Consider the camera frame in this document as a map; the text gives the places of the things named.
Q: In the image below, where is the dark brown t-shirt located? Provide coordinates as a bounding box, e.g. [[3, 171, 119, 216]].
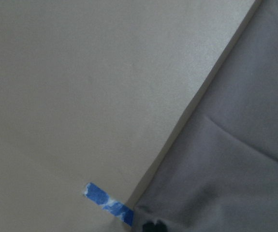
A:
[[132, 0, 278, 232]]

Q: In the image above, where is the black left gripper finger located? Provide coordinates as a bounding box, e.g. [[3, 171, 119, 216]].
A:
[[142, 220, 167, 232]]

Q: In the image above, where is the short torn blue tape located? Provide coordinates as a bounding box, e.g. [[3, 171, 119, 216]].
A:
[[84, 182, 134, 227]]

